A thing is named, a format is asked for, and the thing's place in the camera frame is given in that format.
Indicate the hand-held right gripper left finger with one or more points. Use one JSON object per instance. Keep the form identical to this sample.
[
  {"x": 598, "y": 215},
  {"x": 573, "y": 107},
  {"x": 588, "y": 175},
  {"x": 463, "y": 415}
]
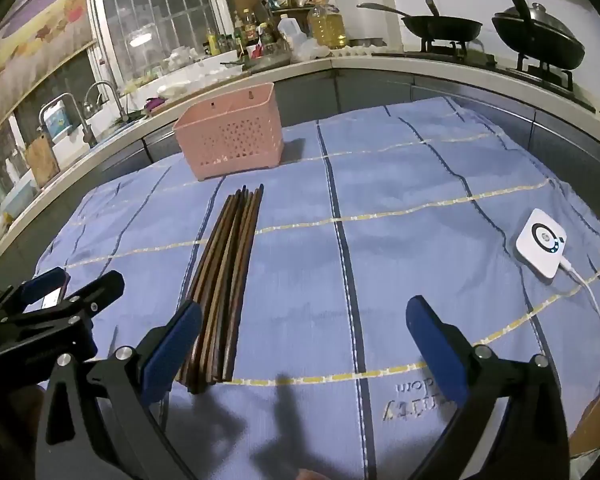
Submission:
[{"x": 172, "y": 345}]

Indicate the tall curved metal faucet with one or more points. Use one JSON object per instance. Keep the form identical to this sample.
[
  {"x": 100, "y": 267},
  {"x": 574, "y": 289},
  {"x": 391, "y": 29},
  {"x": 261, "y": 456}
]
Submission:
[{"x": 117, "y": 100}]

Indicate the cooking oil bottle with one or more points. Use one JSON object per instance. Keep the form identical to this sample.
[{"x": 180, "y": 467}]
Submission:
[{"x": 327, "y": 27}]

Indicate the white square device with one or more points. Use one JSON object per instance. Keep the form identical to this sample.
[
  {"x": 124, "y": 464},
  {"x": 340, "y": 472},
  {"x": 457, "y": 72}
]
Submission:
[{"x": 540, "y": 242}]

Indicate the bundle of wooden chopsticks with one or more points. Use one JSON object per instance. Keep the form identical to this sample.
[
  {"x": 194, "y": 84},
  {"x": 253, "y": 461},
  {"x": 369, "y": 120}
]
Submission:
[{"x": 225, "y": 280}]

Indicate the pink plastic basket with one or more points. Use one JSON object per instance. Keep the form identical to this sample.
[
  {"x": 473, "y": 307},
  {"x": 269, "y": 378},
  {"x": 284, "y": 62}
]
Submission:
[{"x": 230, "y": 135}]

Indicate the purple plastic item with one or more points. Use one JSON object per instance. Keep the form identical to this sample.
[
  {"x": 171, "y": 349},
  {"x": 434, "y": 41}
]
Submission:
[{"x": 155, "y": 104}]

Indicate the black open wok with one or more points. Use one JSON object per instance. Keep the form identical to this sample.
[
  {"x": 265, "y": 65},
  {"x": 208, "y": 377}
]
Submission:
[{"x": 440, "y": 27}]

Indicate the black gas stove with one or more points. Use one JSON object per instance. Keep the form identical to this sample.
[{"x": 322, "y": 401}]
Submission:
[{"x": 480, "y": 57}]

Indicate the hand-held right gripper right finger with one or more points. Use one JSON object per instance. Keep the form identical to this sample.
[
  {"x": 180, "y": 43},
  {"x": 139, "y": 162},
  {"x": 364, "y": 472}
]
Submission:
[{"x": 435, "y": 345}]

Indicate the barred window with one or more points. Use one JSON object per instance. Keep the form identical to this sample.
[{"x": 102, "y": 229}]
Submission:
[{"x": 155, "y": 10}]

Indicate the fruit print wall poster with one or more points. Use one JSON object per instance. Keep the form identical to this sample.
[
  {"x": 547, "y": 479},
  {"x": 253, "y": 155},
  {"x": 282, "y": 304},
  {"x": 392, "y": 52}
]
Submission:
[{"x": 30, "y": 35}]

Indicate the egg tray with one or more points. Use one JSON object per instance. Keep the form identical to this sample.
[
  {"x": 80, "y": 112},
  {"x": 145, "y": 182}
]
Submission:
[{"x": 352, "y": 50}]

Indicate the black wok with lid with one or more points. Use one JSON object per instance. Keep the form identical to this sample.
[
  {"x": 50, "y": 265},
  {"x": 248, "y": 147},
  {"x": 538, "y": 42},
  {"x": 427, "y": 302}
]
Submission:
[{"x": 540, "y": 35}]

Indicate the light blue basin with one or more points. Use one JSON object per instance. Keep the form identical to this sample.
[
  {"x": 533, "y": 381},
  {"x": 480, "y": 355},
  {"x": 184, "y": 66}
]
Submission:
[{"x": 20, "y": 195}]

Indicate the white bowl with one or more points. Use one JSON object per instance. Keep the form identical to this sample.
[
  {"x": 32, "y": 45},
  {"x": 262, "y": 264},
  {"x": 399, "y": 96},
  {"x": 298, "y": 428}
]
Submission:
[{"x": 175, "y": 89}]

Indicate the angular metal faucet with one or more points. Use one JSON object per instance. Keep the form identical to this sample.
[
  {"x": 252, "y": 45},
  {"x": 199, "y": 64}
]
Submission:
[{"x": 80, "y": 115}]

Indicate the small wooden cutting board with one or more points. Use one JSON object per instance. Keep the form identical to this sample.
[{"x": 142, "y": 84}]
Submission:
[{"x": 42, "y": 160}]

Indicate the white plastic jug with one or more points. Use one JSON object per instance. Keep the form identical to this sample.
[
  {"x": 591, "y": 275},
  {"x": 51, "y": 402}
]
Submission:
[{"x": 291, "y": 35}]

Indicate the group of sauce bottles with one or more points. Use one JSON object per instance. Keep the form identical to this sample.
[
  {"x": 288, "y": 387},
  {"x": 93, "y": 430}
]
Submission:
[{"x": 240, "y": 35}]

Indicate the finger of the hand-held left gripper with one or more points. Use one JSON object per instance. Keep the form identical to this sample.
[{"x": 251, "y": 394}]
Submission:
[
  {"x": 100, "y": 287},
  {"x": 45, "y": 280}
]

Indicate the blue checked cloth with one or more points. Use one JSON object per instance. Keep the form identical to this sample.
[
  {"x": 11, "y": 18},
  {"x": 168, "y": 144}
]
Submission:
[{"x": 405, "y": 240}]

